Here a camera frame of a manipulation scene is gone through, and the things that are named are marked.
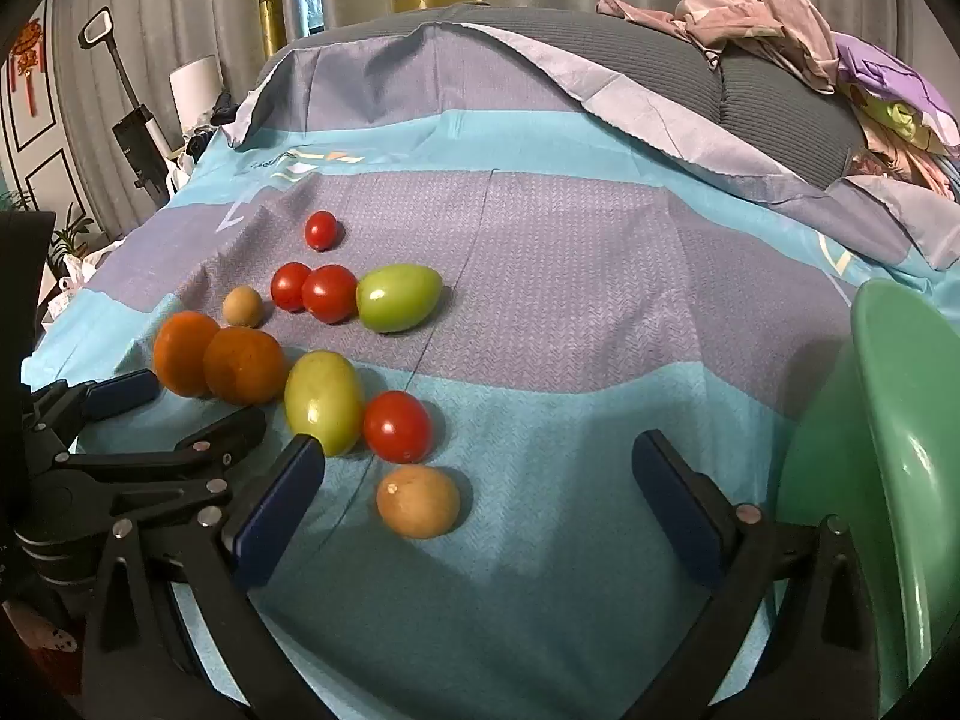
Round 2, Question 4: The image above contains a green potted plant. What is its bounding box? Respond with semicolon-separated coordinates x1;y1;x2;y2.
45;202;98;271

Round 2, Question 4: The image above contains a green bowl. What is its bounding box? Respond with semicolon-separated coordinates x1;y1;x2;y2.
776;277;960;718

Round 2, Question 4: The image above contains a pink cloth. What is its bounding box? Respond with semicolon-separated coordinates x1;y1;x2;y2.
596;0;841;95

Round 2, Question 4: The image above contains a yellow-green tomato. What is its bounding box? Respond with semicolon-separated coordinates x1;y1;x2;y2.
284;351;365;458

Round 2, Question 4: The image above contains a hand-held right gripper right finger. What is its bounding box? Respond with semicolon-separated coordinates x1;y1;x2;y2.
622;427;883;720

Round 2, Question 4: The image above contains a large tan round fruit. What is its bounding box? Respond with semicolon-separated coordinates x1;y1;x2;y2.
376;465;461;539

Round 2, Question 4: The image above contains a purple cloth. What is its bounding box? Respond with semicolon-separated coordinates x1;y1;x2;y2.
832;34;960;148

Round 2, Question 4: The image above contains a yellow-green cloth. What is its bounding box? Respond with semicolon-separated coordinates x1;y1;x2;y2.
885;101;928;140

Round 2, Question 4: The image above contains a white lamp shade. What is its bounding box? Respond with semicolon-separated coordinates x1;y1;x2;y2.
169;56;226;133

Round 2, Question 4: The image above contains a green tomato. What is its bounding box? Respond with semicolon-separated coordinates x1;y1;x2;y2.
355;263;443;334

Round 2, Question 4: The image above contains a white plastic bag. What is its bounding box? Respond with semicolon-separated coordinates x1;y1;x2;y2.
45;255;103;317

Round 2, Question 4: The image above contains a red cherry tomato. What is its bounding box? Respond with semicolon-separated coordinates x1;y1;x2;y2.
304;211;340;251
301;265;359;324
270;262;311;311

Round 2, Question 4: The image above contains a red hanging knot ornament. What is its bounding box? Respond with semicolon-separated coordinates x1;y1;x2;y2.
9;19;47;118

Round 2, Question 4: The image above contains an orange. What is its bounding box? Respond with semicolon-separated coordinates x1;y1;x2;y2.
202;328;290;404
152;311;221;398

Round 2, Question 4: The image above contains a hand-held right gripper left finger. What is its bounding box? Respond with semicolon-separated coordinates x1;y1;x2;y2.
81;432;331;720

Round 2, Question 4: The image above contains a large red tomato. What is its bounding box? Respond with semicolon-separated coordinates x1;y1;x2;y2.
363;390;434;464

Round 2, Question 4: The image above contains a small tan round fruit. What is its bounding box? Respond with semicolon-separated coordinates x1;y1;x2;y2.
223;286;264;329

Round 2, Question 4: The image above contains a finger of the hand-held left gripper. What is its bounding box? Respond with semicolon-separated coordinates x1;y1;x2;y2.
32;367;162;452
70;405;269;516

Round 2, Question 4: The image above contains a blue and grey striped blanket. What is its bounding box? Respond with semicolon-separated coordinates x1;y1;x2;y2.
21;21;960;720

